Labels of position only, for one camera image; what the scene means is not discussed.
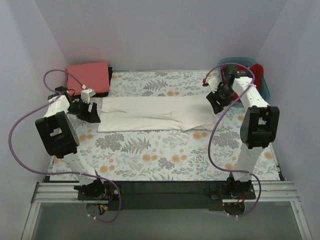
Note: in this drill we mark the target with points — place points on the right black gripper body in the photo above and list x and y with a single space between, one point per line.
218 97

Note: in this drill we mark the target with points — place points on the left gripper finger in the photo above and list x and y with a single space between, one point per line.
85 117
93 116

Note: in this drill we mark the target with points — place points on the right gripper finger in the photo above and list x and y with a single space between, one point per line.
217 108
211 97

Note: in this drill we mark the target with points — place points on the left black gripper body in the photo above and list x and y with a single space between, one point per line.
85 110

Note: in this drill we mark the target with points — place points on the white t shirt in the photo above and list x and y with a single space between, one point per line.
156 113

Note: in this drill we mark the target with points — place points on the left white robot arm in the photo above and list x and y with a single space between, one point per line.
60 138

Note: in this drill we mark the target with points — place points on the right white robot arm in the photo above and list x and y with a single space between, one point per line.
257 131

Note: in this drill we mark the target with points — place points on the folded black t shirt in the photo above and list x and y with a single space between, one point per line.
103 82

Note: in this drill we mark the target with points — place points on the red crumpled t shirt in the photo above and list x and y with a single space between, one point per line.
257 69

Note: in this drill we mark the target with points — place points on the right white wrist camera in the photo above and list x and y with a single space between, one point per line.
212 83

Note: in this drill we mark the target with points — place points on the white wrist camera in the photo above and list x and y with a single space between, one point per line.
86 94
212 83

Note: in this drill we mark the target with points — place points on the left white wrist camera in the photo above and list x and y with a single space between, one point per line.
86 94

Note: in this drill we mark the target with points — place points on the aluminium frame rail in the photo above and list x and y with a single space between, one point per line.
64 192

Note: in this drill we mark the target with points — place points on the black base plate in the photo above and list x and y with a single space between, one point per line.
167 195

